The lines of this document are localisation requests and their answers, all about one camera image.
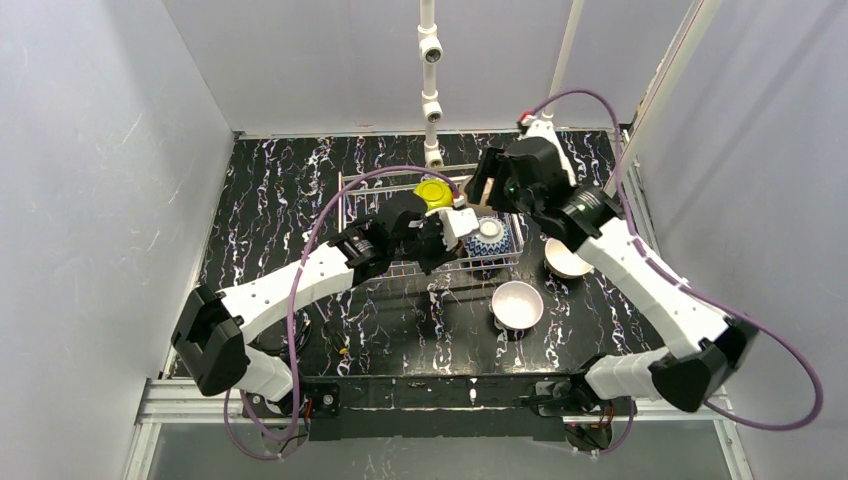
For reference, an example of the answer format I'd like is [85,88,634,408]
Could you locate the yellow-green bowl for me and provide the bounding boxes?
[413,178,454,212]

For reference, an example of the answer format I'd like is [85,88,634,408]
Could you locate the blue patterned bowl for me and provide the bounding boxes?
[464,216,513,262]

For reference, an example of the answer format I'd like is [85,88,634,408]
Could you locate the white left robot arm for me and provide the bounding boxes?
[171,191,479,401]

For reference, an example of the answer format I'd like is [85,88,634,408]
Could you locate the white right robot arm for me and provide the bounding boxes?
[465,137,756,412]

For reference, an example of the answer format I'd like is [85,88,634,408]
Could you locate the cream white bowl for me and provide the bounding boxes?
[544,238,594,279]

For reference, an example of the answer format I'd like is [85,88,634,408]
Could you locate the white bowl under green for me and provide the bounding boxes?
[490,281,544,330]

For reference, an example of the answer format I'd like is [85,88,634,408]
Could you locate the black yellow screwdriver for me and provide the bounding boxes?
[313,306,349,357]

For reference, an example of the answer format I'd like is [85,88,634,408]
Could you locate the white diagonal PVC pole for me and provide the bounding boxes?
[615,0,723,176]

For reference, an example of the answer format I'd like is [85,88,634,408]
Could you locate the white wire dish rack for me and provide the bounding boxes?
[338,162,525,275]

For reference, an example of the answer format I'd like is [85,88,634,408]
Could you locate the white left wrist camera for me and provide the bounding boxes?
[436,207,479,251]

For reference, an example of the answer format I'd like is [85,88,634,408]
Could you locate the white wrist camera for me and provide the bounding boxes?
[436,207,479,251]
[518,114,578,187]

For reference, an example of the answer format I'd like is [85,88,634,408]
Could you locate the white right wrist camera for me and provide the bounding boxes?
[518,114,578,187]

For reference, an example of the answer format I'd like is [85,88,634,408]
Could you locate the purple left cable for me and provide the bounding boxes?
[222,165,465,462]

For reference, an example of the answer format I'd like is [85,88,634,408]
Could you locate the white PVC camera post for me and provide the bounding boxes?
[417,0,444,168]

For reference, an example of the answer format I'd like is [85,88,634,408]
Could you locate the coiled black cable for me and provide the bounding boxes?
[254,307,313,352]

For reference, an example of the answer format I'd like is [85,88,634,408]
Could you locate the white PVC pipe frame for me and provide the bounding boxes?
[547,0,585,98]

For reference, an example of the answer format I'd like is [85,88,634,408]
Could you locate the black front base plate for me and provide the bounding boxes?
[241,374,641,444]

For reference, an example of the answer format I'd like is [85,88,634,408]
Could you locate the aluminium extrusion frame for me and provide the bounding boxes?
[122,125,737,480]

